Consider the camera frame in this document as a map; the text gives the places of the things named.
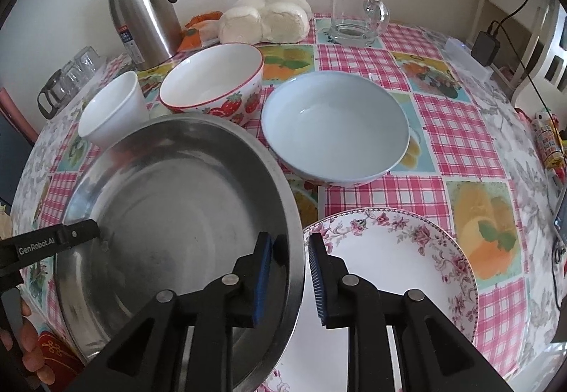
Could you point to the person's left hand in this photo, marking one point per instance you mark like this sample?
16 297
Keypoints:
33 359

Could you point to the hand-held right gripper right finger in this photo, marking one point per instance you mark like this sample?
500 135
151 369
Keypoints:
317 281

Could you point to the bag of steamed buns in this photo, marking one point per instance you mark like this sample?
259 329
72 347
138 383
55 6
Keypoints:
265 20

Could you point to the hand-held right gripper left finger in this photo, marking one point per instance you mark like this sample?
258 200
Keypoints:
264 277

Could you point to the floral white plate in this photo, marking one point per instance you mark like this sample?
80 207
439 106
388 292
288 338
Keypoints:
390 250

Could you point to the white power strip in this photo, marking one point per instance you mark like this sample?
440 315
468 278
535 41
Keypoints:
465 58

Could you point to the black charger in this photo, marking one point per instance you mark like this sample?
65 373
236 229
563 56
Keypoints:
485 46

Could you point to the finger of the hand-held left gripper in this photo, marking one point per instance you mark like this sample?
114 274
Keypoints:
66 235

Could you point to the strawberry print bowl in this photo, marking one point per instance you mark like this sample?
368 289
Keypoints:
212 77

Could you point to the clear glass tumbler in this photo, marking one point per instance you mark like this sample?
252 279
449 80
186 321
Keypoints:
91 58
73 73

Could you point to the orange snack packet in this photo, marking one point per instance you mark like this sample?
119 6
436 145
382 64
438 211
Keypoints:
195 35

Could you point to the white bowl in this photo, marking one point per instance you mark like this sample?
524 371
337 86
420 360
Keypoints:
113 108

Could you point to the pink checked printed tablecloth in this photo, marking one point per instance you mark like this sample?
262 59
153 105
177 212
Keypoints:
443 117

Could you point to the light blue bowl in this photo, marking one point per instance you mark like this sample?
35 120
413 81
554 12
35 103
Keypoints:
336 126

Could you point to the pink chair frame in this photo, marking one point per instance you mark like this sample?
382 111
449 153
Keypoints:
13 108

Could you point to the red packet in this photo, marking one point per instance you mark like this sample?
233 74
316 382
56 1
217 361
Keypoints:
57 352

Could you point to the stainless steel thermos jug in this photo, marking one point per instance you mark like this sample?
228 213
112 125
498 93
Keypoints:
141 11

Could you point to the clear plastic container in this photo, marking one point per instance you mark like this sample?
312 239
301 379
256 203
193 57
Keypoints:
350 2

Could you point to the stainless steel basin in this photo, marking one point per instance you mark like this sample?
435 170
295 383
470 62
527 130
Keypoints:
168 206

